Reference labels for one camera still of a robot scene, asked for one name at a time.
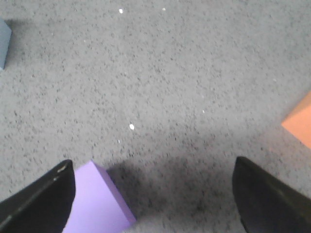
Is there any purple cube at right edge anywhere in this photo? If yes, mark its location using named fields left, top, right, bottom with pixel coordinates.
left=63, top=161, right=136, bottom=233

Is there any orange foam cube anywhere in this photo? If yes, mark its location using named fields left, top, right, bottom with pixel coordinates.
left=281, top=92, right=311, bottom=148

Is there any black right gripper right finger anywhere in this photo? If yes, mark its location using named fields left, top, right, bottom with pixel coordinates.
left=232, top=156, right=311, bottom=233

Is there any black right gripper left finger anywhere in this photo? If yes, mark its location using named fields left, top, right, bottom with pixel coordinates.
left=0, top=159, right=75, bottom=233

